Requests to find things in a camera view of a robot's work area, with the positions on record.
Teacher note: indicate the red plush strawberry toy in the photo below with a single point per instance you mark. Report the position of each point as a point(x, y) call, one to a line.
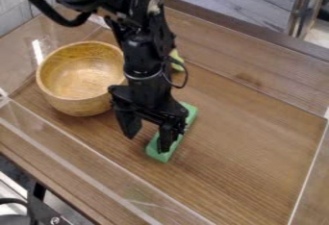
point(179, 60)

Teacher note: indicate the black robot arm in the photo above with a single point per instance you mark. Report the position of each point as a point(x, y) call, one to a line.
point(148, 44)

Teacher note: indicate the clear acrylic tray wall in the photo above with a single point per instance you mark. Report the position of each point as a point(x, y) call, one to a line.
point(98, 186)

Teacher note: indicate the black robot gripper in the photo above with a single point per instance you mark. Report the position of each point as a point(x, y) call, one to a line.
point(147, 99)

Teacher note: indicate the brown wooden bowl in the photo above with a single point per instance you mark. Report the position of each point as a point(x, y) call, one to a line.
point(76, 75)

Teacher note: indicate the black table leg bracket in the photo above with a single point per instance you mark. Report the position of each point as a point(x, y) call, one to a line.
point(40, 214)

